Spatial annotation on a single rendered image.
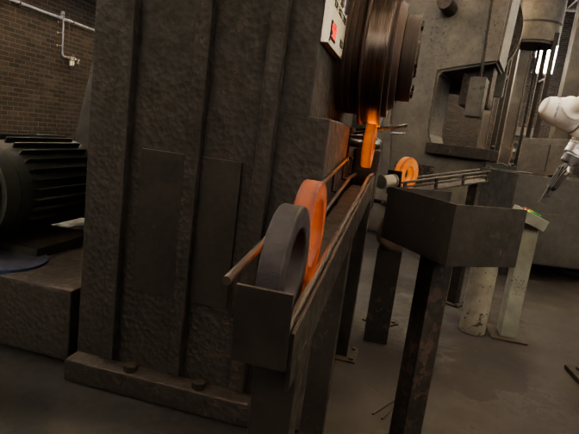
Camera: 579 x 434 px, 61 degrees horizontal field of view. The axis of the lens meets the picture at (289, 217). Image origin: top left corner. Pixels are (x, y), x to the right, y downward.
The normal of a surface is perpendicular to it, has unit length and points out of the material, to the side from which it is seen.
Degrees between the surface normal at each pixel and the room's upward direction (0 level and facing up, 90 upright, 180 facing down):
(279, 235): 49
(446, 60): 90
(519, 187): 90
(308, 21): 90
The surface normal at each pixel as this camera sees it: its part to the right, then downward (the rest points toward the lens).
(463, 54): -0.46, 0.10
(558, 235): 0.03, 0.18
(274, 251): -0.15, -0.32
